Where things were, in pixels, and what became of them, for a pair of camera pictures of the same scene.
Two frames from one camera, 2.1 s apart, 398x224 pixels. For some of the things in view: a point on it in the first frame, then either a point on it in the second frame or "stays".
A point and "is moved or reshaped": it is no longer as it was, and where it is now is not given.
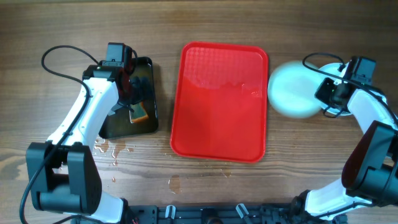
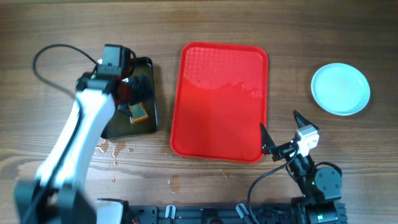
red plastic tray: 220,106 stays
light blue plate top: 291,88 is moved or reshaped
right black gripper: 322,94 → 268,145
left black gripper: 141,93 stays
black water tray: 118,122 stays
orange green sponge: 137,112 stays
